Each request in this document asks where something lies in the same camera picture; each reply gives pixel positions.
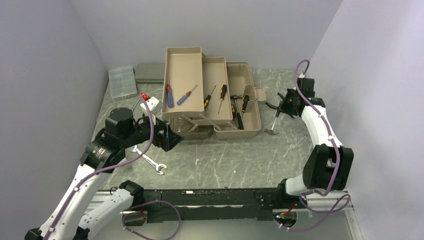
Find beige plastic toolbox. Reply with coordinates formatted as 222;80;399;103
161;46;266;140

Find grey flat case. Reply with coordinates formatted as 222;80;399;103
134;62;165;84

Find large black yellow screwdriver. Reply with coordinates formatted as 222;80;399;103
241;95;250;118
217;84;228;114

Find long claw hammer black grip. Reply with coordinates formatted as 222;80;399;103
230;95;244;130

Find small silver wrench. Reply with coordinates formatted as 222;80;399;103
131;98;141;112

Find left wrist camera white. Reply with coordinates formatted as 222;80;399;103
140;93;164;116

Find small black yellow screwdriver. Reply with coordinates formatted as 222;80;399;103
203;85;217;109

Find short claw hammer black grip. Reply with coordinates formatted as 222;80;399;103
264;107;281;136

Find clear plastic parts box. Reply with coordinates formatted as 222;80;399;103
108;65;138;99

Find large silver open wrench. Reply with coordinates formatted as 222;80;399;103
129;145;167;176

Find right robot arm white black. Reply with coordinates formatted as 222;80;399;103
275;77;354;208

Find blue handled screwdriver red collar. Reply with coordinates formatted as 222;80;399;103
166;73;174;109

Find black handled pliers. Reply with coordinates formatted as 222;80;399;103
265;102;282;112

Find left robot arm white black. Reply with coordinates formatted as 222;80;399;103
24;107;184;240

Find small blue precision screwdriver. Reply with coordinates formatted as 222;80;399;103
177;84;198;106

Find aluminium rail frame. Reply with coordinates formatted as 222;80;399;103
52;70;365;240

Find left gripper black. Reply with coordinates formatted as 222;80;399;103
120;111;184;151

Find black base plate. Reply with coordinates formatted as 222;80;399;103
126;184;304;223

